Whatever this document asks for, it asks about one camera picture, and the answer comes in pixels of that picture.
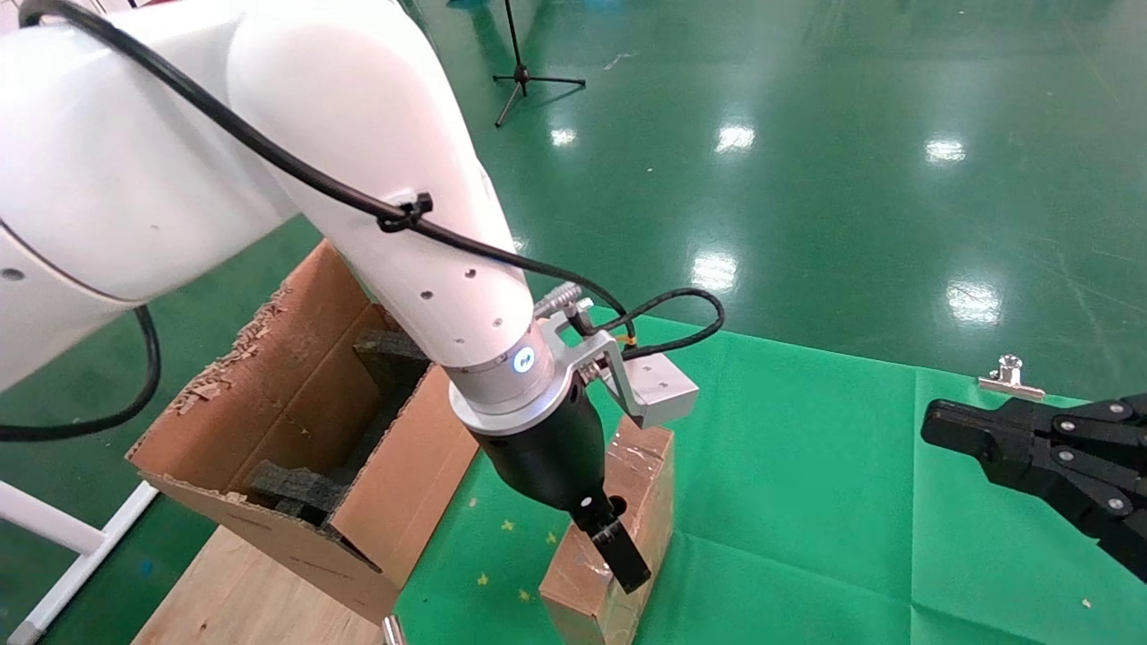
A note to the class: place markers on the large open cardboard carton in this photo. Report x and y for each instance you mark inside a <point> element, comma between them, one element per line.
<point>287,546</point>

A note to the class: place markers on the black tripod stand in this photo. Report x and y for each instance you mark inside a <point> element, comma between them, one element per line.
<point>522,73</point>

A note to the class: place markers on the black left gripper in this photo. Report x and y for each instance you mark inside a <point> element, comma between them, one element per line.
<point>547,457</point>

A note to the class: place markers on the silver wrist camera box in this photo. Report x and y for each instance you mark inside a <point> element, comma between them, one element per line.
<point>659,394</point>

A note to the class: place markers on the black foam insert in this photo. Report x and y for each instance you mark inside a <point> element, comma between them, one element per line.
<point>296,488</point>
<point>390,363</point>

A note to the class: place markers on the white table leg frame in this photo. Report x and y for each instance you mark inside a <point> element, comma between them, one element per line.
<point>45,521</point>

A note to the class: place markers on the silver metal cloth clip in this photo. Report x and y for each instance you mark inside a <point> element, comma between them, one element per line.
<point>394,632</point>
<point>1013,385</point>

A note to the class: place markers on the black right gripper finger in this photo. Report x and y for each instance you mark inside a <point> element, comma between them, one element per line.
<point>968,421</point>
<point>1075,484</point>

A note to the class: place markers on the small taped cardboard box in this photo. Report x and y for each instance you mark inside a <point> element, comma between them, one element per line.
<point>652,466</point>

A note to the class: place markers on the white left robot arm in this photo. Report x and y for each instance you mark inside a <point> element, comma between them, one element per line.
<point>358,134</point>

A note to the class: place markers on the green table cloth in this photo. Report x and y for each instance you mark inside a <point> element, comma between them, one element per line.
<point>806,502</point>

